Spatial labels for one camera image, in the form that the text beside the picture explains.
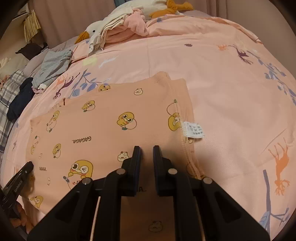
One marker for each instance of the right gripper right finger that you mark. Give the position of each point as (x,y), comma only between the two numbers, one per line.
(187,194)

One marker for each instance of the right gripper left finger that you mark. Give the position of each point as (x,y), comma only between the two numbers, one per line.
(122,182)

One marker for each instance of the orange duck print shirt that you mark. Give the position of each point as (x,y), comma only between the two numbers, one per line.
(91,135)

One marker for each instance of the folded white and pink clothes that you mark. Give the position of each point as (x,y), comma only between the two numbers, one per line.
(118,26)

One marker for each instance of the person's left hand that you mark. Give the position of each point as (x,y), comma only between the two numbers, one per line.
(22,219)

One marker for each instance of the plaid blanket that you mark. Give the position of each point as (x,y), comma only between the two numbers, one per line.
(8,93)

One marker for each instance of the dark navy garment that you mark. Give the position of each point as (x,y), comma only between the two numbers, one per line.
(21,100)

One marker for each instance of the beige pillow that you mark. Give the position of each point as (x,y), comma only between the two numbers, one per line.
(17,62)

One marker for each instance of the pink printed duvet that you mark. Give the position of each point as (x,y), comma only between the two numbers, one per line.
(243,103)

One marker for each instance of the grey garment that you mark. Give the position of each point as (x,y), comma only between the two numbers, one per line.
(54,64)

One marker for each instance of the dark brown cushion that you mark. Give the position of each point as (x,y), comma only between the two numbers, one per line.
(31,50)

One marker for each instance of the yellow hanging fabric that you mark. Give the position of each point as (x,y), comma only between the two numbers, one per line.
(31,26)

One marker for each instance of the pink curtains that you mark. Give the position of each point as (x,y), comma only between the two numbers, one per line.
(62,20)

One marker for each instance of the white goose plush toy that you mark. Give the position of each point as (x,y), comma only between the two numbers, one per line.
(152,10)

